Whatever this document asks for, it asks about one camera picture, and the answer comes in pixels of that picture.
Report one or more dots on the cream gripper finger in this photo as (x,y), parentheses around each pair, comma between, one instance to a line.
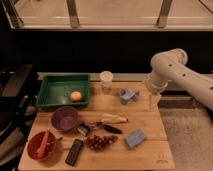
(150,102)
(156,100)

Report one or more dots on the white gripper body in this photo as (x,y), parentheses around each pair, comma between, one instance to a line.
(154,89)

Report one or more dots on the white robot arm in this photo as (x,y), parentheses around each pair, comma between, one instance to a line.
(171,66)

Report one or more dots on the purple bowl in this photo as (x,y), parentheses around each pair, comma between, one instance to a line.
(65,118)

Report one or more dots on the black rectangular eraser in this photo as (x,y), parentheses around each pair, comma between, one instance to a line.
(74,152)

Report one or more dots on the red bowl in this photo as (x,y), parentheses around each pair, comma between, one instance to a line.
(35,142)

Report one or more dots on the blue grey toy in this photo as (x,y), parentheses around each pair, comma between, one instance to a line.
(126,95)

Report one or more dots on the blue sponge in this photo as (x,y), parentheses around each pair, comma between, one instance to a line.
(135,138)

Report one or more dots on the bunch of dark grapes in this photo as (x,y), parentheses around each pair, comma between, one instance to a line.
(100,142)

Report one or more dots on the peach coloured apple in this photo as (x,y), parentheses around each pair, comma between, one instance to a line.
(75,96)

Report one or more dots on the small metal clip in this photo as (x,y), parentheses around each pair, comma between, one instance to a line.
(84,129)

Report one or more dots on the green plastic tray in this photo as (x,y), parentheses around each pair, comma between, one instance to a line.
(55,91)

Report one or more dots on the black chair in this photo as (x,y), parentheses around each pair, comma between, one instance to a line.
(15,99)

